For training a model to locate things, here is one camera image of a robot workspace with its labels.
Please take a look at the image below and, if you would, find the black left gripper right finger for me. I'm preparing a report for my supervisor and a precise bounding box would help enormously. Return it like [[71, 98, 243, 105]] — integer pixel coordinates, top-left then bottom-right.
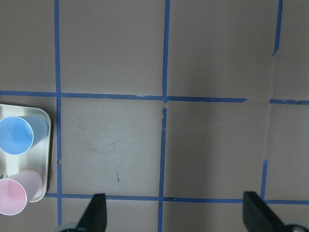
[[242, 191, 290, 232]]

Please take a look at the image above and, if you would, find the pink plastic cup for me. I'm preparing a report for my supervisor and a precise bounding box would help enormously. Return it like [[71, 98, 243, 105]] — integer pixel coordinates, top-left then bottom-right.
[[0, 170, 42, 216]]

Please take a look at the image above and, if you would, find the blue plastic cup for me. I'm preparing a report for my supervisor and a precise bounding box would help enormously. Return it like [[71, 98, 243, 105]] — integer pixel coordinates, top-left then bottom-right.
[[0, 116, 49, 155]]

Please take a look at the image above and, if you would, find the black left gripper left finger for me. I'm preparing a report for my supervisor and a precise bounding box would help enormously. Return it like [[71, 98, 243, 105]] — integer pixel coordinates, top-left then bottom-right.
[[75, 193, 107, 232]]

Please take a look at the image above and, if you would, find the cream plastic tray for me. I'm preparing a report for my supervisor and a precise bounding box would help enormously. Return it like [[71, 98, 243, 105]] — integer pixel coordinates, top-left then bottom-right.
[[0, 104, 52, 203]]

